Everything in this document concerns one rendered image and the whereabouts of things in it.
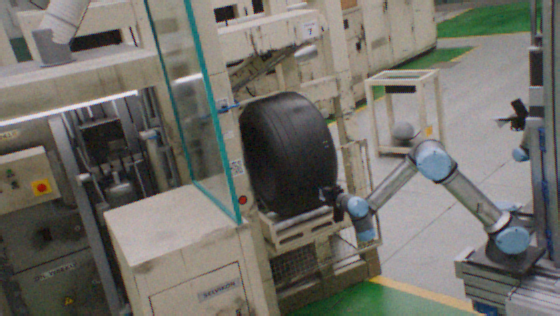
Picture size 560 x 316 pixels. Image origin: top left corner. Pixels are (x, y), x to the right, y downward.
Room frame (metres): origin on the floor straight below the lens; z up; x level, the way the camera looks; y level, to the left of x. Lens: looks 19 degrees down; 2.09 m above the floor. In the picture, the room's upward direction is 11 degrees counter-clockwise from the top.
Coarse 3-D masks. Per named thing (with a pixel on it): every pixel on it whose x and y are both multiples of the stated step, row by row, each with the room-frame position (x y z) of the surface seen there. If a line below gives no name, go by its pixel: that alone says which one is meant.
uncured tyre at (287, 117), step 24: (288, 96) 2.68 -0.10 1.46; (240, 120) 2.78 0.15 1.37; (264, 120) 2.54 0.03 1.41; (288, 120) 2.52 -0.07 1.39; (312, 120) 2.54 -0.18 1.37; (264, 144) 2.52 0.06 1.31; (288, 144) 2.45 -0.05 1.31; (312, 144) 2.47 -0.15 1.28; (264, 168) 2.92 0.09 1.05; (288, 168) 2.42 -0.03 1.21; (312, 168) 2.44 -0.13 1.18; (336, 168) 2.52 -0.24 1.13; (264, 192) 2.81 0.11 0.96; (288, 192) 2.44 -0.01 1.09; (312, 192) 2.47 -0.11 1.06
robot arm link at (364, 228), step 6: (366, 216) 2.18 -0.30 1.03; (354, 222) 2.18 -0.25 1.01; (360, 222) 2.17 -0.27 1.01; (366, 222) 2.17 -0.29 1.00; (372, 222) 2.23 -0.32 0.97; (354, 228) 2.20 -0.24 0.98; (360, 228) 2.17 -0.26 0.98; (366, 228) 2.17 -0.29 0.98; (372, 228) 2.18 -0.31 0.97; (360, 234) 2.18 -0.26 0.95; (366, 234) 2.17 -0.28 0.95; (372, 234) 2.17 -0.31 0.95; (366, 240) 2.17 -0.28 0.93
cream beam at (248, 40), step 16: (272, 16) 3.15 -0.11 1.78; (288, 16) 3.00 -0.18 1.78; (304, 16) 2.99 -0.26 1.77; (224, 32) 2.86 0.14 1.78; (240, 32) 2.87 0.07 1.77; (256, 32) 2.90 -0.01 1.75; (272, 32) 2.92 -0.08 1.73; (288, 32) 2.95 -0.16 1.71; (320, 32) 3.02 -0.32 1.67; (224, 48) 2.83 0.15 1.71; (240, 48) 2.86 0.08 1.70; (256, 48) 2.89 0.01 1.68; (272, 48) 2.92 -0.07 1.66
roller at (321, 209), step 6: (306, 210) 2.58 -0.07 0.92; (312, 210) 2.58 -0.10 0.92; (318, 210) 2.58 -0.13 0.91; (324, 210) 2.59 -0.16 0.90; (330, 210) 2.61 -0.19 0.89; (288, 216) 2.56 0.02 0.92; (294, 216) 2.55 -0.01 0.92; (300, 216) 2.55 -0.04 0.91; (306, 216) 2.56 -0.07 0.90; (312, 216) 2.57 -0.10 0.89; (276, 222) 2.52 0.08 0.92; (282, 222) 2.52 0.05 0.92; (288, 222) 2.52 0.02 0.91; (294, 222) 2.53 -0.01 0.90; (276, 228) 2.50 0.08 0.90; (282, 228) 2.51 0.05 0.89
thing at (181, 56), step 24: (144, 0) 2.31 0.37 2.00; (168, 0) 2.00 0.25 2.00; (168, 24) 2.08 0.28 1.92; (192, 24) 1.81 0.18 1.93; (168, 48) 2.16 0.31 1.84; (192, 48) 1.87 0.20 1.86; (168, 72) 2.26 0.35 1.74; (192, 72) 1.93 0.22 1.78; (192, 96) 2.01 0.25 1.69; (192, 120) 2.09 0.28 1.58; (216, 120) 1.81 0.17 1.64; (192, 144) 2.18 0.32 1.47; (216, 144) 1.86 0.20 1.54; (192, 168) 2.27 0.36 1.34; (216, 168) 1.93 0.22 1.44; (216, 192) 2.00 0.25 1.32; (240, 216) 1.81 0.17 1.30
